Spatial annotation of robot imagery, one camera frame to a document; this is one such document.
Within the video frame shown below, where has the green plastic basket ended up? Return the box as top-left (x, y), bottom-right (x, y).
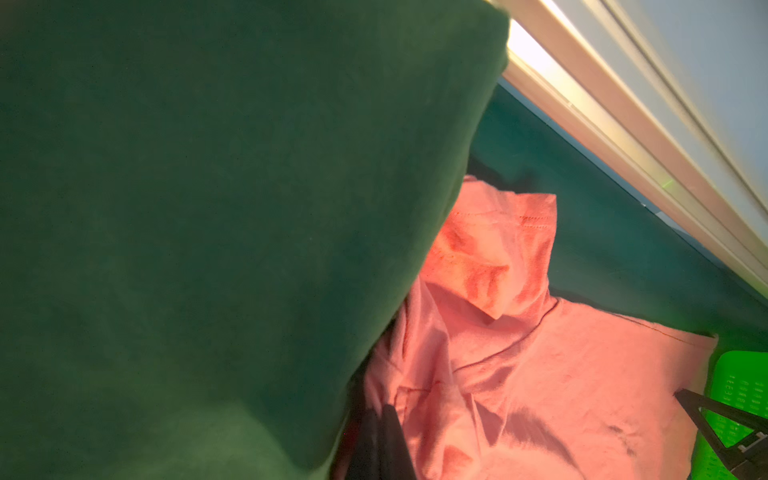
top-left (689, 350), bottom-right (768, 480)

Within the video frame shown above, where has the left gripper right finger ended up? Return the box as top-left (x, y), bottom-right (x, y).
top-left (379, 405), bottom-right (417, 480)

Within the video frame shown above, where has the pink red t-shirt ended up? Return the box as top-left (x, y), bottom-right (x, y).
top-left (361, 176), bottom-right (717, 479)

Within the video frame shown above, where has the rear aluminium frame bar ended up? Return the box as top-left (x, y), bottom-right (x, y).
top-left (504, 1), bottom-right (767, 293)

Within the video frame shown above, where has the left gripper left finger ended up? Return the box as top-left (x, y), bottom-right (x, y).
top-left (345, 410), bottom-right (380, 480)

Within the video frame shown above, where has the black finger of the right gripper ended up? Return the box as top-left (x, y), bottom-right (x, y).
top-left (675, 389), bottom-right (767, 479)

